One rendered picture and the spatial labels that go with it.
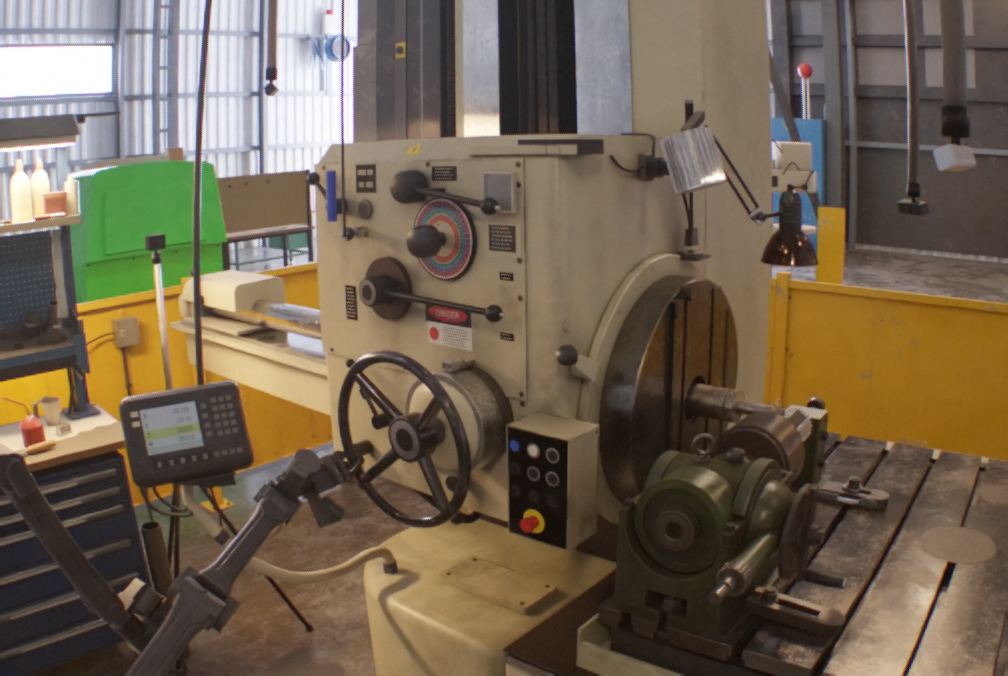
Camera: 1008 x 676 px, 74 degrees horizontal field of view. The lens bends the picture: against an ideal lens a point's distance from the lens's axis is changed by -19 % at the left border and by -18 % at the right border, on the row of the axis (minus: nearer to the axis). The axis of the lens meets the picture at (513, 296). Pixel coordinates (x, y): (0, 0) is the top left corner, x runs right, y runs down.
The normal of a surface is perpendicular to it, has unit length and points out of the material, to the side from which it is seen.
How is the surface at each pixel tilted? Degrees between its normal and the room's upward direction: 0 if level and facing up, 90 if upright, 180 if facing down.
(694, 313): 90
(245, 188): 90
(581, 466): 90
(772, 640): 0
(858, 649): 0
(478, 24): 90
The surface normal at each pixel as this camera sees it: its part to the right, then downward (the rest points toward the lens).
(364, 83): -0.62, 0.15
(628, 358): -0.54, -0.39
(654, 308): -0.34, -0.75
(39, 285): 0.74, 0.11
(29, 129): 0.62, -0.43
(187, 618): 0.46, -0.58
